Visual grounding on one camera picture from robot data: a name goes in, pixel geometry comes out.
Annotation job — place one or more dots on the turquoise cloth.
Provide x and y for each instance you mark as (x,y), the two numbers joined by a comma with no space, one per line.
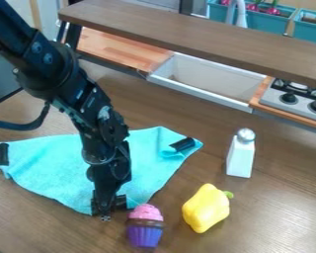
(46,168)

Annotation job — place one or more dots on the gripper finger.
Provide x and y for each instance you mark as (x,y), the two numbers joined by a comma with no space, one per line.
(101,207)
(120,201)

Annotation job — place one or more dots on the toy sink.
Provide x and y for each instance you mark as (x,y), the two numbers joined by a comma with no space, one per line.
(209,79)

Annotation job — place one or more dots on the teal bin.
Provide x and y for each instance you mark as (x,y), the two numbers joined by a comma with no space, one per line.
(312,29)
(264,21)

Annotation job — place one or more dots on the white salt shaker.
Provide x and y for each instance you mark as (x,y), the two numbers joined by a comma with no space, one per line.
(240,158)

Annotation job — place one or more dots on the purple toy cupcake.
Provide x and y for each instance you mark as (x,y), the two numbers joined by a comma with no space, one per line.
(145,227)

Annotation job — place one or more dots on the tap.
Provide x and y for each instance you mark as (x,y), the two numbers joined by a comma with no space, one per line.
(241,15)

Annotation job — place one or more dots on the wooden shelf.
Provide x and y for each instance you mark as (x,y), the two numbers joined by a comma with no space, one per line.
(200,36)

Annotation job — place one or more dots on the yellow toy pepper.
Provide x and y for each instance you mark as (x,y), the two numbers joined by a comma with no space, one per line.
(207,209)

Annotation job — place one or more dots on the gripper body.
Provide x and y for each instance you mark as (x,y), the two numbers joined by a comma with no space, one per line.
(108,178)

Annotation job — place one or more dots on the toy stove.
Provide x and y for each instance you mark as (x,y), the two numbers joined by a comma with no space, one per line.
(292,100)

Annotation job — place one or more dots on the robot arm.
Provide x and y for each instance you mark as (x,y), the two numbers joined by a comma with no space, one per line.
(50,70)

